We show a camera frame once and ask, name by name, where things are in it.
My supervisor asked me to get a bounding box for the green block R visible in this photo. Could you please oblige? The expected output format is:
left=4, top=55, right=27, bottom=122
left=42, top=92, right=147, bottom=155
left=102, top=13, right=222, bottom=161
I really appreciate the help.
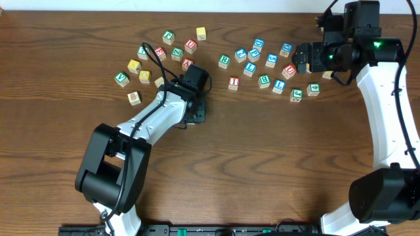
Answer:
left=219, top=54, right=230, bottom=69

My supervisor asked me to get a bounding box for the yellow block O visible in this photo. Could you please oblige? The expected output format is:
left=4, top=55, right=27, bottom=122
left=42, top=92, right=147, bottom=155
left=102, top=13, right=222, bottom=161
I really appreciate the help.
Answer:
left=139, top=70, right=151, bottom=84

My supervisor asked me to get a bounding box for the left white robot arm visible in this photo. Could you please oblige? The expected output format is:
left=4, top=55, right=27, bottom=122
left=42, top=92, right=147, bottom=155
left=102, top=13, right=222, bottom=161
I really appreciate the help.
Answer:
left=75, top=82, right=205, bottom=235

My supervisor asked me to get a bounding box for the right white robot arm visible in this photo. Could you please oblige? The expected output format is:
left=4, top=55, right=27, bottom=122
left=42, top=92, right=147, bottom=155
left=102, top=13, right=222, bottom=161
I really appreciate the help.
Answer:
left=292, top=37, right=419, bottom=235

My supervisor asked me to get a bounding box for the green block 4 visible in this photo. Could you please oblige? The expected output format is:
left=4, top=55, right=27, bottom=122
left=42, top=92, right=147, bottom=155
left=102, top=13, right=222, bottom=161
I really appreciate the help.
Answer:
left=306, top=83, right=320, bottom=96

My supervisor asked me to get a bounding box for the blue block D right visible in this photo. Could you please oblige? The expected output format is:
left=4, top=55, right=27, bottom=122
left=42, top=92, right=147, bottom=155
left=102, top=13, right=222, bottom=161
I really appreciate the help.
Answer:
left=280, top=43, right=293, bottom=58

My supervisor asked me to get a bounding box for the blue block d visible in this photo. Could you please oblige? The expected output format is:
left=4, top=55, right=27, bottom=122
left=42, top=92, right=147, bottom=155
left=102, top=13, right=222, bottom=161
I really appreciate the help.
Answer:
left=253, top=38, right=265, bottom=52
left=280, top=43, right=293, bottom=58

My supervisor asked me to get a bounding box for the red block U right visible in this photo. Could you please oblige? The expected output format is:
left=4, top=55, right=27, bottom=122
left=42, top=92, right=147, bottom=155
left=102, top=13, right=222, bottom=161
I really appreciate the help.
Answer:
left=282, top=64, right=297, bottom=79

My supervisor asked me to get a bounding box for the red block u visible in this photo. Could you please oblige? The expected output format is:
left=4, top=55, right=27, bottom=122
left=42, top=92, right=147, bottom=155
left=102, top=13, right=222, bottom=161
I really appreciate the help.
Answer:
left=184, top=39, right=198, bottom=54
left=282, top=64, right=297, bottom=79

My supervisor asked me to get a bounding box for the green block J lower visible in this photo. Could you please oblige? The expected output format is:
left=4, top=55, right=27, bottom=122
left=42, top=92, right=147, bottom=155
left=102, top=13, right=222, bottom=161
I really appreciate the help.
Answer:
left=290, top=88, right=303, bottom=102

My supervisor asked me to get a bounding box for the green block j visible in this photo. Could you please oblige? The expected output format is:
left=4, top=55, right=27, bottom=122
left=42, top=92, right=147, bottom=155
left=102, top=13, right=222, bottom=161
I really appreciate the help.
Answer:
left=290, top=88, right=303, bottom=102
left=162, top=30, right=175, bottom=45

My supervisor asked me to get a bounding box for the wooden block red side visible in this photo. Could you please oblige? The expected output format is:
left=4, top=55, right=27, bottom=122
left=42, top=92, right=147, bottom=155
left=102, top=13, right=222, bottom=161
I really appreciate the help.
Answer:
left=154, top=77, right=165, bottom=88

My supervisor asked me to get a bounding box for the blue block 5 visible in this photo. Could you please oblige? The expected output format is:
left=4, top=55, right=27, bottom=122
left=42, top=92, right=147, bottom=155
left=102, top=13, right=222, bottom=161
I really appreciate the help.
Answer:
left=265, top=53, right=278, bottom=68

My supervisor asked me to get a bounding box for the blue block L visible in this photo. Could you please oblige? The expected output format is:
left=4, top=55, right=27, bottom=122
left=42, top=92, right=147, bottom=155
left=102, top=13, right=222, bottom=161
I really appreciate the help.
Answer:
left=272, top=79, right=286, bottom=94

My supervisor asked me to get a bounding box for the red block I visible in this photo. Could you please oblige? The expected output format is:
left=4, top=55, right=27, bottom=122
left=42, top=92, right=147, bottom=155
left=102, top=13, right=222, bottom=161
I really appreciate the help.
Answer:
left=228, top=77, right=240, bottom=90

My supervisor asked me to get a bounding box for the red block A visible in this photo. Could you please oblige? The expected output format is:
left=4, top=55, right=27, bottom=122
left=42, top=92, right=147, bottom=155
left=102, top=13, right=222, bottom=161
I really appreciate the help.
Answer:
left=181, top=58, right=194, bottom=71

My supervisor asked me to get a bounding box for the green block Z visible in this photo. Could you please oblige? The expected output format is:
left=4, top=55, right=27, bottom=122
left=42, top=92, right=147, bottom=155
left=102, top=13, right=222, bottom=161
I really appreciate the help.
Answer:
left=171, top=47, right=183, bottom=62

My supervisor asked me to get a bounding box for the green block B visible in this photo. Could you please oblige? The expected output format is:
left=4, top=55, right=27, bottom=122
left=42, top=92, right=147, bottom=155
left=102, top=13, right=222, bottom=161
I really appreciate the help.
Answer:
left=258, top=75, right=271, bottom=89

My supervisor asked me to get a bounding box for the blue block D upper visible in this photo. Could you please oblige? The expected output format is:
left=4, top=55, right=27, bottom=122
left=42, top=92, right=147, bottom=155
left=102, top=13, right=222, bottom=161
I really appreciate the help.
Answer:
left=253, top=38, right=265, bottom=52

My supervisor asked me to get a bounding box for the wooden picture block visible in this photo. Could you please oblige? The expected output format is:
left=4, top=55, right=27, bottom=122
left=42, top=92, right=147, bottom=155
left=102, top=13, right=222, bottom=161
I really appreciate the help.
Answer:
left=127, top=91, right=141, bottom=106

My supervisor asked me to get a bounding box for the red block U left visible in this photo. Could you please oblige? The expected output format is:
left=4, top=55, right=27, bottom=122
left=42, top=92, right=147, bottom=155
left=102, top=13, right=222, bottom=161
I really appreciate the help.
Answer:
left=184, top=39, right=198, bottom=54

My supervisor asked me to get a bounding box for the blue block P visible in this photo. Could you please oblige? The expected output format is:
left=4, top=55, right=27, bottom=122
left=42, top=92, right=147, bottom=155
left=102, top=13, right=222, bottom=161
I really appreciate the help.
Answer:
left=247, top=49, right=261, bottom=62

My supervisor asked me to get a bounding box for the red block E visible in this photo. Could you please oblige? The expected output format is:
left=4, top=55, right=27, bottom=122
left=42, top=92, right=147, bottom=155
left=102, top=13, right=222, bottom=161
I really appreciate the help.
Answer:
left=155, top=47, right=167, bottom=61

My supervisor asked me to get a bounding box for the blue block 2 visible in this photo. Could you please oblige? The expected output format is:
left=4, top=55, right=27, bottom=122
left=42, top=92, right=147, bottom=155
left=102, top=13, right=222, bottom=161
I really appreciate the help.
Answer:
left=234, top=48, right=247, bottom=63

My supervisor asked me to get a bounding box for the yellow block A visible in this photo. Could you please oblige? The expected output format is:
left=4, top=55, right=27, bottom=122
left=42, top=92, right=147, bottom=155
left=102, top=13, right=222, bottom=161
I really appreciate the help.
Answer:
left=127, top=60, right=142, bottom=74

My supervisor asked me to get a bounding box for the green block J top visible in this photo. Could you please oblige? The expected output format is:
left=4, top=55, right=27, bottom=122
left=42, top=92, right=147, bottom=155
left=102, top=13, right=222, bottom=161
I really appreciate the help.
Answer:
left=162, top=30, right=175, bottom=45

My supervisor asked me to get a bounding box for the green block 7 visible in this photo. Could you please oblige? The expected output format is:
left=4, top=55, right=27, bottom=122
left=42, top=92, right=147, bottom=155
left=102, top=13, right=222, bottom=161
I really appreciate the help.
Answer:
left=137, top=46, right=149, bottom=60

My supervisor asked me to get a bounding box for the yellow block S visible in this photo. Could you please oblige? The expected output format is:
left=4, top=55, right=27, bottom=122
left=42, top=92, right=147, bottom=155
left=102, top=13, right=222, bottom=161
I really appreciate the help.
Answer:
left=196, top=27, right=207, bottom=41

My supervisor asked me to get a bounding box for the green block V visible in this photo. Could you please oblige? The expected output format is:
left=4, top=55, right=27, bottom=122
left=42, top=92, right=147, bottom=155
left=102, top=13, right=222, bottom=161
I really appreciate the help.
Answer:
left=114, top=71, right=129, bottom=87

